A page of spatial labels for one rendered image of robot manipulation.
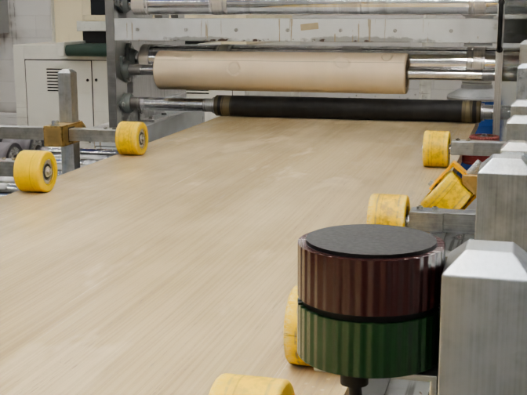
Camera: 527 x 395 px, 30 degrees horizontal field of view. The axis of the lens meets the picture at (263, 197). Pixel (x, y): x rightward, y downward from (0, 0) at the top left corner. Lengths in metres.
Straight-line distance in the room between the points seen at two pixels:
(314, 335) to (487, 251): 0.07
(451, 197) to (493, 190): 1.05
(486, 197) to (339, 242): 0.25
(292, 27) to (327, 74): 0.17
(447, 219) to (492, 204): 0.82
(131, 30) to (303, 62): 0.56
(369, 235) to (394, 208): 1.03
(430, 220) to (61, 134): 1.19
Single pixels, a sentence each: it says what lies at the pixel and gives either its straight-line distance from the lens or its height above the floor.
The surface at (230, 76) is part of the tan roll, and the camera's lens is 3.08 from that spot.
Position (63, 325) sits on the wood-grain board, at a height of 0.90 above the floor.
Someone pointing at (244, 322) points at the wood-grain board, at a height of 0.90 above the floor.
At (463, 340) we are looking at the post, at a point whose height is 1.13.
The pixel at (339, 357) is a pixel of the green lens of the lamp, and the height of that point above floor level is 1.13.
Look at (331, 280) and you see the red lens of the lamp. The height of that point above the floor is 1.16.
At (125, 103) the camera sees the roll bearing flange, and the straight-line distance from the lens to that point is 3.24.
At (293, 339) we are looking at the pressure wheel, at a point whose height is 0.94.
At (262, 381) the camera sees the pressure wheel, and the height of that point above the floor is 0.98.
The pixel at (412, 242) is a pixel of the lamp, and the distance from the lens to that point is 0.40.
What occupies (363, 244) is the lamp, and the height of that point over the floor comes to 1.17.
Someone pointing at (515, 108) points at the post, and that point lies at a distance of 1.63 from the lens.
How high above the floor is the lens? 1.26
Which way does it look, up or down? 11 degrees down
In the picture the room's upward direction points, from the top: straight up
